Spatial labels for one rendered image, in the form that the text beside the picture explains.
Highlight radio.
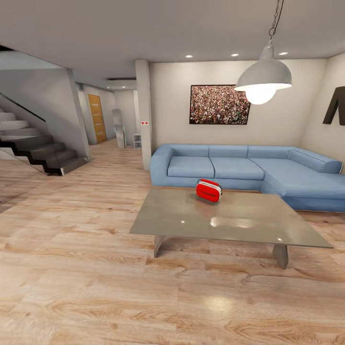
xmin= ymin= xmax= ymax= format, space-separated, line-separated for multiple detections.
xmin=196 ymin=179 xmax=222 ymax=202

